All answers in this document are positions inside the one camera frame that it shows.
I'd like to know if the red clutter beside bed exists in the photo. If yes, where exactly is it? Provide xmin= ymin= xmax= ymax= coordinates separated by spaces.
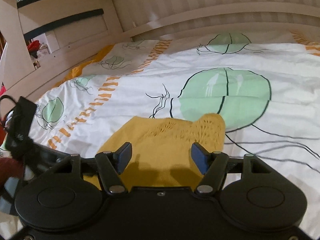
xmin=27 ymin=40 xmax=49 ymax=69

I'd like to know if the white jellyfish print duvet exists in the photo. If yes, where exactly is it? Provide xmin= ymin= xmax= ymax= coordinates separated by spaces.
xmin=0 ymin=31 xmax=320 ymax=238

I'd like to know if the yellow bed sheet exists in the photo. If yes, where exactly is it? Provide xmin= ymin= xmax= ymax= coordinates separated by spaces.
xmin=54 ymin=44 xmax=114 ymax=88

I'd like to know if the beige wooden bed frame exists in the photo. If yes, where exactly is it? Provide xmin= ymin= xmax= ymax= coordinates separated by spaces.
xmin=1 ymin=0 xmax=319 ymax=99

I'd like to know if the mustard yellow knit garment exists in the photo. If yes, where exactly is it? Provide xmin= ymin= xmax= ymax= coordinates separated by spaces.
xmin=99 ymin=114 xmax=225 ymax=190

